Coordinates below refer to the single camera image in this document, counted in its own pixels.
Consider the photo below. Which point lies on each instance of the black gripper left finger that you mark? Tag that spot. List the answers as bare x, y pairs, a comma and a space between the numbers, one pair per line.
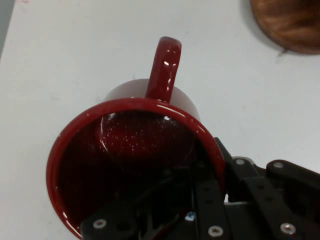
207, 212

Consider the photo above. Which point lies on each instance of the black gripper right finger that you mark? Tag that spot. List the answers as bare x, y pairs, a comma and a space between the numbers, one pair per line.
282, 190

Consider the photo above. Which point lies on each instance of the red enamel mug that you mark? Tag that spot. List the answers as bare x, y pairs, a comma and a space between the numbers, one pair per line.
140, 140

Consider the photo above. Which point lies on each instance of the brown wooden mug tree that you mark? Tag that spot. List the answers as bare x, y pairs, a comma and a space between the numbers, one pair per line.
292, 22

